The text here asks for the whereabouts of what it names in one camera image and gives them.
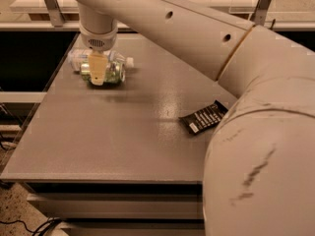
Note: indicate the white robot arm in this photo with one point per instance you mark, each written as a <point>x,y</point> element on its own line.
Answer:
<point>259,173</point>

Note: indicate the metal bracket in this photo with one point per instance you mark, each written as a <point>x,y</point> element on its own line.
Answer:
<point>55,15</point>
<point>260,13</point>

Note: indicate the left metal bracket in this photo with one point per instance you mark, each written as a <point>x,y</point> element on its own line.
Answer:
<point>55,15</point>

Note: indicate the black snack bar wrapper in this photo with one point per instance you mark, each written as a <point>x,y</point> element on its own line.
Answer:
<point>204,119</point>

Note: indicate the green soda can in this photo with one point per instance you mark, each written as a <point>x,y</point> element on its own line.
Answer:
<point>114,73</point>

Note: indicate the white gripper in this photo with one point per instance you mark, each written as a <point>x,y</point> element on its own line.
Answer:
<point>97,42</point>

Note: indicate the blue labelled plastic bottle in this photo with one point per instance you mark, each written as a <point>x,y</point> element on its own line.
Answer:
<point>78,58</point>

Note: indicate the right metal bracket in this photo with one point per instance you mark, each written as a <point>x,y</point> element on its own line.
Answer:
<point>260,13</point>

